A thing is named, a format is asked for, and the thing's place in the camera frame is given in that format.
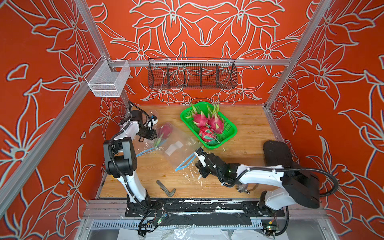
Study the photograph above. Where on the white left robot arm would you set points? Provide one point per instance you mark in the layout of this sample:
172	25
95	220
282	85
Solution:
121	158

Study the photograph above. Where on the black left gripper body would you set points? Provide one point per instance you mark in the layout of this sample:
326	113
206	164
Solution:
146	133

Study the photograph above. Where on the clear zip-top bag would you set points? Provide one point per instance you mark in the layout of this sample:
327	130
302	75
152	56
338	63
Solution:
150	114
178	149

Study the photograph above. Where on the grey L-shaped metal tool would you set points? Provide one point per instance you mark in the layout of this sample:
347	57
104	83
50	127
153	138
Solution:
165	190

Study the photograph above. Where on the green plastic perforated basket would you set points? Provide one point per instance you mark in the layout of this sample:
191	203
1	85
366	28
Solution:
208	124

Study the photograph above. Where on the black oval pad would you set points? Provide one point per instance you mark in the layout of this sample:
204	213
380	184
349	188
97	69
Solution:
277	153

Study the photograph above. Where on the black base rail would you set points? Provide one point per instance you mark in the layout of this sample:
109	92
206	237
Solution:
247	207

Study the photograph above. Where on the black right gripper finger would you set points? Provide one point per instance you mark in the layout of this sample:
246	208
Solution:
200	153
202	169

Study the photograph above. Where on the pink dragon fruit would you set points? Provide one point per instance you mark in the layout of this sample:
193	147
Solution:
214	120
199	118

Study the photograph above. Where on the clear acrylic wall bin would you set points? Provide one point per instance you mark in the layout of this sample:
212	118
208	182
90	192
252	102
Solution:
108	78

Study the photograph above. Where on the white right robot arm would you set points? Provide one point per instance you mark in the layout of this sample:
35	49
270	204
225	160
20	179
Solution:
293	185

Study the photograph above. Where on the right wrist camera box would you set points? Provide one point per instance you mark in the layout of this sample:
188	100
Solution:
202	161

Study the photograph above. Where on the black wire wall basket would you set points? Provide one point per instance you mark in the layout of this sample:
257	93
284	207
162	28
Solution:
184	73

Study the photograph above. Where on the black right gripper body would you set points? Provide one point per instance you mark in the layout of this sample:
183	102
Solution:
217	172

